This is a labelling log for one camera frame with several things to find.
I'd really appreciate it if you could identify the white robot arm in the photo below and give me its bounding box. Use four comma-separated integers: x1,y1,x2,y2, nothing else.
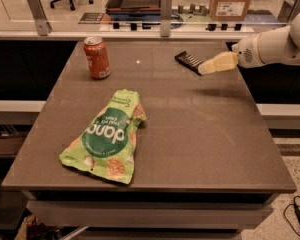
198,13,300,75

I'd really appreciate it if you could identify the green rice chip bag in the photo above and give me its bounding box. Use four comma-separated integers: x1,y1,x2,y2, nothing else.
59,89,146,184

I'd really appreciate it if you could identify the cardboard box with label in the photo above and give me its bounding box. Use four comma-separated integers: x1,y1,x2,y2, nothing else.
209,0,251,21

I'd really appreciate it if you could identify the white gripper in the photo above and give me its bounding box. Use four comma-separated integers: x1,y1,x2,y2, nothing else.
198,34,264,75

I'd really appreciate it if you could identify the orange soda can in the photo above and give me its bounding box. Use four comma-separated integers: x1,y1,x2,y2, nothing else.
84,37,110,79

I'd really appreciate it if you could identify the left metal glass post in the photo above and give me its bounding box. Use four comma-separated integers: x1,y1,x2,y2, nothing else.
27,0,52,36

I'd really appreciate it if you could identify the middle metal glass post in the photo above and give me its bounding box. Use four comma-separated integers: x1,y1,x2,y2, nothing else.
160,0,172,37

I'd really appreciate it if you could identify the brown crumpled paper bag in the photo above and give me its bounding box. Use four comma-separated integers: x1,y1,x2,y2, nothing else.
14,215,57,240

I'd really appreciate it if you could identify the black rxbar chocolate bar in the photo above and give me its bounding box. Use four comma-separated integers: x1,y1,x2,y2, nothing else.
174,51,203,75

